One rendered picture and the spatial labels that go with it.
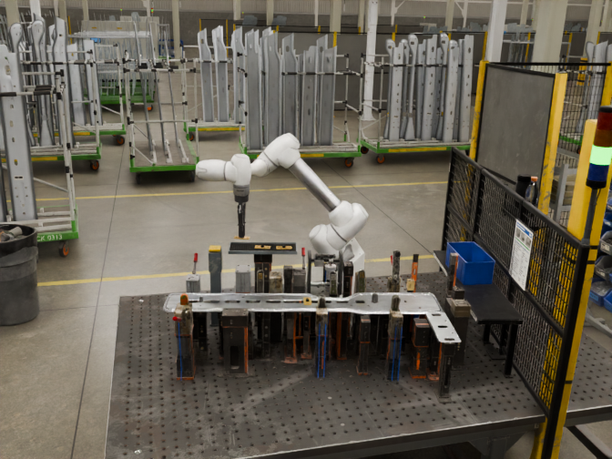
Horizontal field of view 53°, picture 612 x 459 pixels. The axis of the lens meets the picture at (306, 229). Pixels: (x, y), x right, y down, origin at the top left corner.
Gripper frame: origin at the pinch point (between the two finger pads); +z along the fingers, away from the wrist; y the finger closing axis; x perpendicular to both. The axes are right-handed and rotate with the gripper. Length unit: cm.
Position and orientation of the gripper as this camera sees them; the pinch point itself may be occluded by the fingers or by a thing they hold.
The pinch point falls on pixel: (241, 229)
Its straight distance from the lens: 334.6
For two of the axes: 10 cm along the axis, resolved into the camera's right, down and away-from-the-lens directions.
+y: -0.6, 3.2, -9.4
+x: 10.0, 0.4, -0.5
